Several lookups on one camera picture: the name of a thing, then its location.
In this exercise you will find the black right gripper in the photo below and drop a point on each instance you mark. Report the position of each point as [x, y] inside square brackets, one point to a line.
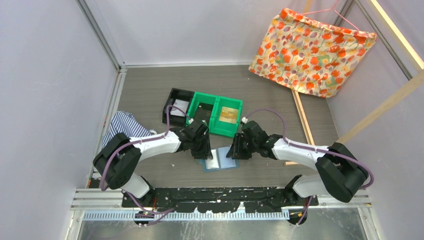
[236, 151]

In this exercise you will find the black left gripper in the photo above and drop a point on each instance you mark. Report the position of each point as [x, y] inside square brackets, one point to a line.
[205, 152]

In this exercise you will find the blue card holder wallet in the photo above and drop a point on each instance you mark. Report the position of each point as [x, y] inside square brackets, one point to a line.
[219, 161]

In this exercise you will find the white cards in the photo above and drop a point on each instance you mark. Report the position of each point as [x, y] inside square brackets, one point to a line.
[180, 108]

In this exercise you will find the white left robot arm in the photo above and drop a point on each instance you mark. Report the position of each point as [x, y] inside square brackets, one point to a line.
[118, 159]

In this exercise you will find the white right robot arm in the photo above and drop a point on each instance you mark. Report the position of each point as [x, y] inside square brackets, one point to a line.
[339, 173]

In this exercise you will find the green bin with gold card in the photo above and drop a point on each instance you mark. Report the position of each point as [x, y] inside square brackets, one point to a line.
[226, 129]

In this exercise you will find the gold credit card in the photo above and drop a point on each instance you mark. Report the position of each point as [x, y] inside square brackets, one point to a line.
[228, 115]

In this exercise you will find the black credit card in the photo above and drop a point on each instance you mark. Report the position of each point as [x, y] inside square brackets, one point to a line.
[203, 112]

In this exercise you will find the green bin with black card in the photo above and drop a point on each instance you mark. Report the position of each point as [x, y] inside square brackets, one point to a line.
[205, 98]

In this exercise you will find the black plastic bin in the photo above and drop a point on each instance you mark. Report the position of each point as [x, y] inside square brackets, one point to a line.
[174, 94]

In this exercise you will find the blue striped cloth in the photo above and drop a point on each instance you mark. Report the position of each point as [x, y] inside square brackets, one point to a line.
[126, 123]

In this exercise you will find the floral orange fabric bag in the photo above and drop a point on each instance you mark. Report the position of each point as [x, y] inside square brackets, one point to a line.
[309, 56]

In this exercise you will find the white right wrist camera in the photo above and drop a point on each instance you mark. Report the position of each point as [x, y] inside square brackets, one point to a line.
[244, 120]

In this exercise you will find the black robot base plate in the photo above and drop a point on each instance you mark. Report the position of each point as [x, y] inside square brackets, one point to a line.
[268, 199]

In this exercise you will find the wooden frame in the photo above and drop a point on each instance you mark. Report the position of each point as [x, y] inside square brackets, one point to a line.
[379, 112]

